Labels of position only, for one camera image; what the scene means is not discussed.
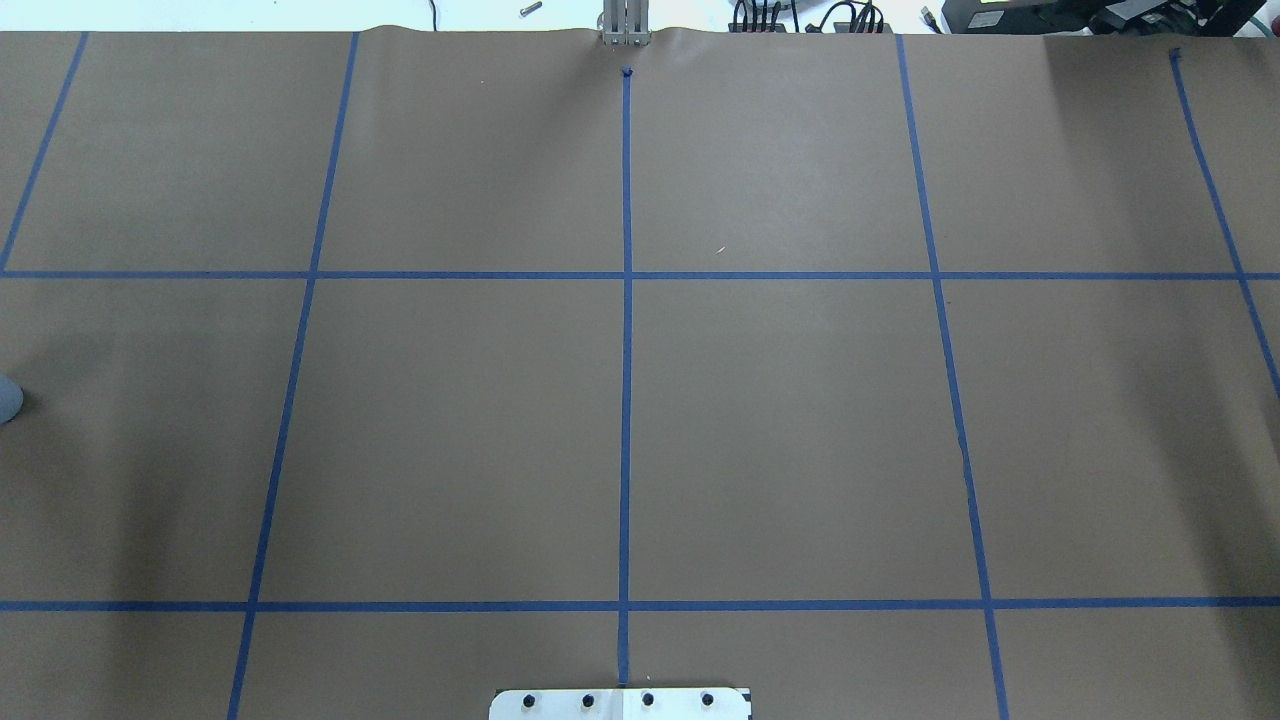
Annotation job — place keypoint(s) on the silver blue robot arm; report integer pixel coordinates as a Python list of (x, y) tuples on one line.
[(11, 399)]

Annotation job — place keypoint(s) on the black equipment box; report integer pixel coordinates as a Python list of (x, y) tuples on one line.
[(1128, 18)]

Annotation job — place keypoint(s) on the aluminium frame post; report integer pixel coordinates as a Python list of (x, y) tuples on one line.
[(625, 23)]

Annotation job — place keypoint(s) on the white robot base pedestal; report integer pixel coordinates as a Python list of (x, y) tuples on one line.
[(623, 703)]

